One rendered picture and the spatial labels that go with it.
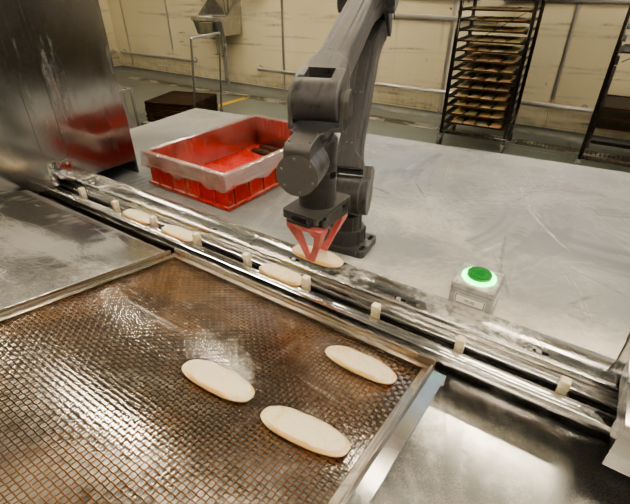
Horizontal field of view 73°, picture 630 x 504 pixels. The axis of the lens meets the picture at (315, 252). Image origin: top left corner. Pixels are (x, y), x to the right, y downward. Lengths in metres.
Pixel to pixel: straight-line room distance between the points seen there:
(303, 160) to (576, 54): 4.51
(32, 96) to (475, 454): 1.16
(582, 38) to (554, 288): 4.13
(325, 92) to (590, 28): 4.42
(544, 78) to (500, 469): 4.59
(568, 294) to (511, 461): 0.40
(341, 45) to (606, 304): 0.65
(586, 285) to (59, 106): 1.26
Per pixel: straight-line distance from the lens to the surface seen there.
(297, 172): 0.56
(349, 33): 0.74
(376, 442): 0.48
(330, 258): 0.71
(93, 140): 1.34
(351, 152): 0.87
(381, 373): 0.55
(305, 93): 0.60
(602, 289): 0.98
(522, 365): 0.70
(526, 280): 0.94
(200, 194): 1.16
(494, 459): 0.62
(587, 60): 4.95
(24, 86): 1.25
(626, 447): 0.61
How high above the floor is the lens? 1.31
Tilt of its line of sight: 32 degrees down
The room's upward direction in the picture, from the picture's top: straight up
